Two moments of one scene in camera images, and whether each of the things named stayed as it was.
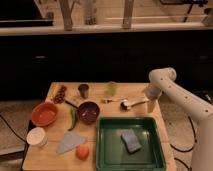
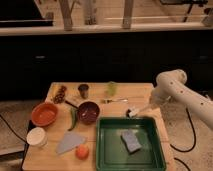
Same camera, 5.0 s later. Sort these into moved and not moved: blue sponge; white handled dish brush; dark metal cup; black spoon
Moved: white handled dish brush
Not moved: black spoon; dark metal cup; blue sponge
